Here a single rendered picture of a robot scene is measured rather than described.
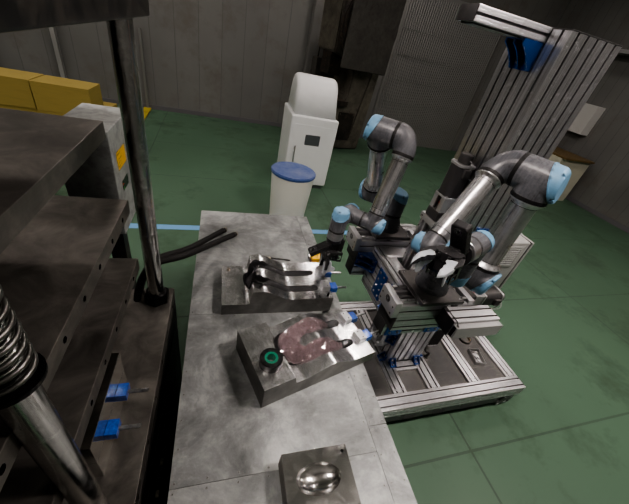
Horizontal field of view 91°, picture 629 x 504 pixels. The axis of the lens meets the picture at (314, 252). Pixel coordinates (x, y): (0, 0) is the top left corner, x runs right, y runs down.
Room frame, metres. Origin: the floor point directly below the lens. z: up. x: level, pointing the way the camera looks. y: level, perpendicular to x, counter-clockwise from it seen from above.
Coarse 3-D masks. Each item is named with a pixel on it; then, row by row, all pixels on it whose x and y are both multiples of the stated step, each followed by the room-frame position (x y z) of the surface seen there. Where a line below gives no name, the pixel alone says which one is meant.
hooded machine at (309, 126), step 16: (304, 80) 4.28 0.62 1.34; (320, 80) 4.39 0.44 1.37; (304, 96) 4.21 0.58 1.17; (320, 96) 4.29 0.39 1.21; (336, 96) 4.38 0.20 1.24; (288, 112) 4.30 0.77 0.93; (304, 112) 4.16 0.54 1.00; (320, 112) 4.24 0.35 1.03; (288, 128) 4.15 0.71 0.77; (304, 128) 4.10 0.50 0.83; (320, 128) 4.17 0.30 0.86; (336, 128) 4.25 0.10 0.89; (288, 144) 4.05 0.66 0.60; (304, 144) 4.11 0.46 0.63; (320, 144) 4.19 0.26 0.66; (288, 160) 4.05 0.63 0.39; (304, 160) 4.13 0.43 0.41; (320, 160) 4.21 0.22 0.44; (320, 176) 4.22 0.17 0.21
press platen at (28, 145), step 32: (0, 128) 0.64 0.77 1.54; (32, 128) 0.68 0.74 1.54; (64, 128) 0.73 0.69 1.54; (96, 128) 0.79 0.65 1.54; (0, 160) 0.51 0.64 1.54; (32, 160) 0.54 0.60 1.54; (64, 160) 0.58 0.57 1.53; (0, 192) 0.41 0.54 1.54; (32, 192) 0.45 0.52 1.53; (0, 224) 0.35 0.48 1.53
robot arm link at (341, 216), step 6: (336, 210) 1.22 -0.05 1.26; (342, 210) 1.22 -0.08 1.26; (348, 210) 1.24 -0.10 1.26; (336, 216) 1.20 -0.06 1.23; (342, 216) 1.20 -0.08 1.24; (348, 216) 1.22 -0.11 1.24; (330, 222) 1.22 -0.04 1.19; (336, 222) 1.20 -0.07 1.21; (342, 222) 1.20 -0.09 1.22; (348, 222) 1.24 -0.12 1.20; (330, 228) 1.21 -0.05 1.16; (336, 228) 1.20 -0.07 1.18; (342, 228) 1.20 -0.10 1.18; (336, 234) 1.20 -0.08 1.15
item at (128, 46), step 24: (120, 24) 0.87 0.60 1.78; (120, 48) 0.87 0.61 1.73; (120, 72) 0.87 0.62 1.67; (120, 96) 0.87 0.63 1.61; (144, 144) 0.89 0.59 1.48; (144, 168) 0.88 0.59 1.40; (144, 192) 0.88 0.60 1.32; (144, 216) 0.87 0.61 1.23; (144, 240) 0.87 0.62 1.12; (144, 264) 0.87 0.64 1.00
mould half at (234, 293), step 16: (256, 256) 1.17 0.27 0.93; (224, 272) 1.09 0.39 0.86; (240, 272) 1.12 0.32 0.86; (256, 272) 1.06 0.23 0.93; (272, 272) 1.11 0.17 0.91; (224, 288) 0.99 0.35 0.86; (240, 288) 1.01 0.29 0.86; (256, 288) 0.96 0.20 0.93; (272, 288) 1.00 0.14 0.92; (320, 288) 1.11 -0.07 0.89; (224, 304) 0.89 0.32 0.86; (240, 304) 0.92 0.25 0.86; (256, 304) 0.94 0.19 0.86; (272, 304) 0.97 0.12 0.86; (288, 304) 0.99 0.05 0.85; (304, 304) 1.02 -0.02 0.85; (320, 304) 1.05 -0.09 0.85
